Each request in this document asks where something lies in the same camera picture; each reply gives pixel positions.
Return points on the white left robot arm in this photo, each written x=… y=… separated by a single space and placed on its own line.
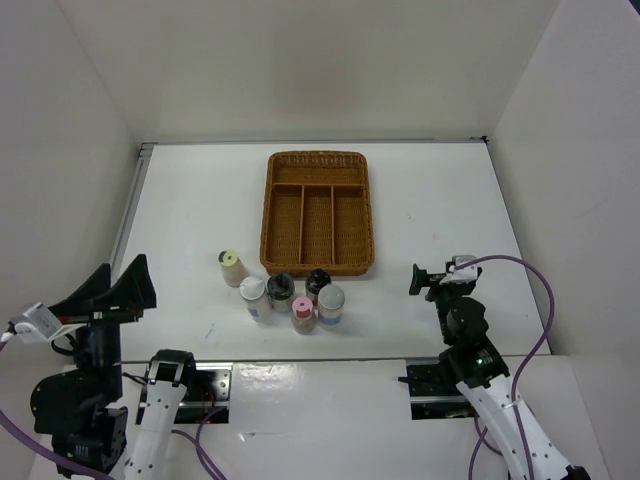
x=88 y=434

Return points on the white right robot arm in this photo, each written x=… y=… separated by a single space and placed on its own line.
x=473 y=365

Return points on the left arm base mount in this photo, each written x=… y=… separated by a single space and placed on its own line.
x=208 y=394

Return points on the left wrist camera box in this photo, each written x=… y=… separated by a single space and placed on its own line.
x=36 y=324

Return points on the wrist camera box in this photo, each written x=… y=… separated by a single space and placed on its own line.
x=461 y=269
x=36 y=324

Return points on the yellow-cap spice bottle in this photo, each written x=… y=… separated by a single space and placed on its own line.
x=232 y=268

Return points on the brown wicker divided tray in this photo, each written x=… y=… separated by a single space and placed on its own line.
x=317 y=214

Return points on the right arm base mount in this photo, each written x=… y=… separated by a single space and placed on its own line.
x=432 y=395

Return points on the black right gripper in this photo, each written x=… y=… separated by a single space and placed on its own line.
x=422 y=278

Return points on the silver-lid white shaker bottle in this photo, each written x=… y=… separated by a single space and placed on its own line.
x=253 y=291

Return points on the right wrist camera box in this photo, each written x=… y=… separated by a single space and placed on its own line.
x=461 y=269

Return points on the large black-cap grinder bottle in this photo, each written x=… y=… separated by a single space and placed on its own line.
x=281 y=292

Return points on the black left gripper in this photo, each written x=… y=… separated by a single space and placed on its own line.
x=135 y=291

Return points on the small black-cap pepper bottle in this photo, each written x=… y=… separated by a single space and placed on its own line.
x=315 y=282

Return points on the pink-cap spice bottle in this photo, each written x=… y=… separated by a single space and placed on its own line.
x=303 y=315

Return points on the silver-lid blue-label bottle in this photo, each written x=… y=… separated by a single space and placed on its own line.
x=330 y=303

